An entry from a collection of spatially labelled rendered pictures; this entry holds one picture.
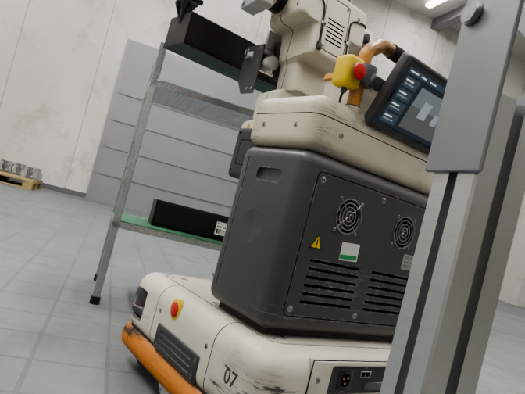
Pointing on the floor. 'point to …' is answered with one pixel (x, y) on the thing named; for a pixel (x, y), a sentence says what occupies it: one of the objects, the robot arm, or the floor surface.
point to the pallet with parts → (29, 173)
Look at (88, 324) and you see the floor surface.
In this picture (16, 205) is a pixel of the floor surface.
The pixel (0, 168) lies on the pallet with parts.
